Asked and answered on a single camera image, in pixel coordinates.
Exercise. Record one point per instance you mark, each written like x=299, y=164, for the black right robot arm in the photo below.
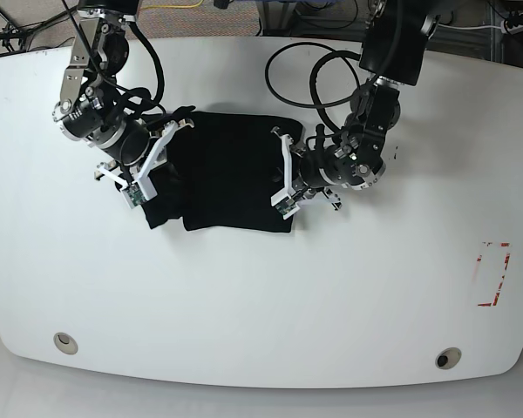
x=93, y=107

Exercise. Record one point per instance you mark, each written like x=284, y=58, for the right table cable grommet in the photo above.
x=448, y=358

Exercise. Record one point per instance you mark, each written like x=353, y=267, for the table cable grommet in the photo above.
x=65, y=343
x=448, y=358

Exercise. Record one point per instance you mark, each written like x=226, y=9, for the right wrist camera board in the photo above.
x=133, y=195

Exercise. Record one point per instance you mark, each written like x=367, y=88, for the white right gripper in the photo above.
x=135, y=153

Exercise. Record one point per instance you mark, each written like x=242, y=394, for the black T-shirt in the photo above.
x=222, y=171

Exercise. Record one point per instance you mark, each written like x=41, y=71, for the red tape rectangle marker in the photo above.
x=490, y=272

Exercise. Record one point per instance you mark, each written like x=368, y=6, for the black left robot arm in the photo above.
x=350, y=156

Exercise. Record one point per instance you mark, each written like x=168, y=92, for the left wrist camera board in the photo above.
x=284, y=204

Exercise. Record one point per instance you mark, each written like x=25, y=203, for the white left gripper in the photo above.
x=303, y=176

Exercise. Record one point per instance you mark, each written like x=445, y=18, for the left table cable grommet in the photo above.
x=65, y=343

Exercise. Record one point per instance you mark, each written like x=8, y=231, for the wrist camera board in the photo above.
x=284, y=204
x=133, y=195

